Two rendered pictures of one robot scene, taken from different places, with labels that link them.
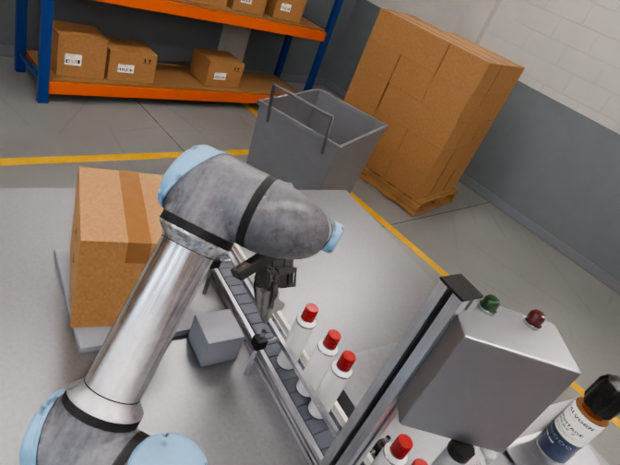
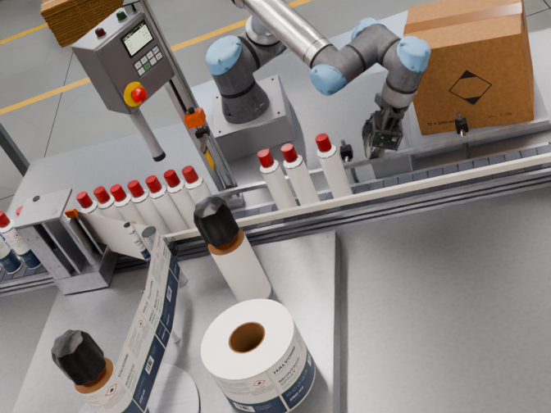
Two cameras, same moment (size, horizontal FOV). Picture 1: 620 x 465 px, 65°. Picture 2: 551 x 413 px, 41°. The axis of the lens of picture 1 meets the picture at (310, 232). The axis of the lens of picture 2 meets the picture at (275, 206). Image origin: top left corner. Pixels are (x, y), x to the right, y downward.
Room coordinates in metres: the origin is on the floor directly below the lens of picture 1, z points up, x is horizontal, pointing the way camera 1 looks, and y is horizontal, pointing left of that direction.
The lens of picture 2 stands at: (2.17, -0.89, 2.12)
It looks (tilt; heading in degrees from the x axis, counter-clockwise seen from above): 38 degrees down; 154
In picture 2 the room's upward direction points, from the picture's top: 25 degrees counter-clockwise
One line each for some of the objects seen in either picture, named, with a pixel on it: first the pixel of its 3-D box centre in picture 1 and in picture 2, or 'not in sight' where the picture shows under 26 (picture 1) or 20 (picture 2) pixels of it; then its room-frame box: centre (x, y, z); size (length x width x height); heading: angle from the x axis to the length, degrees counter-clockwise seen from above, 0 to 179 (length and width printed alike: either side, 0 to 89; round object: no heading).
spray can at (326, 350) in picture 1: (319, 363); (299, 178); (0.84, -0.14, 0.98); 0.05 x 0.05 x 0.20
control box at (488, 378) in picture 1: (476, 372); (125, 61); (0.55, -0.30, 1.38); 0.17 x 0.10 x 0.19; 99
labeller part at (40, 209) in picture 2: not in sight; (43, 208); (0.45, -0.65, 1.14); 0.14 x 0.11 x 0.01; 44
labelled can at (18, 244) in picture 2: not in sight; (17, 239); (0.23, -0.73, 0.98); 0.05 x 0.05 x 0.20
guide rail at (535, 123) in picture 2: (286, 349); (332, 169); (0.87, -0.06, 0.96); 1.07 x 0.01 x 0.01; 44
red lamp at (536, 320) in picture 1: (535, 317); (99, 32); (0.58, -0.33, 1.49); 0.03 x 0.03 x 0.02
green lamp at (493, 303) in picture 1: (490, 303); (120, 15); (0.57, -0.26, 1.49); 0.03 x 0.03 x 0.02
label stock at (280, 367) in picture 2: not in sight; (258, 358); (1.15, -0.57, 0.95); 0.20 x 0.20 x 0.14
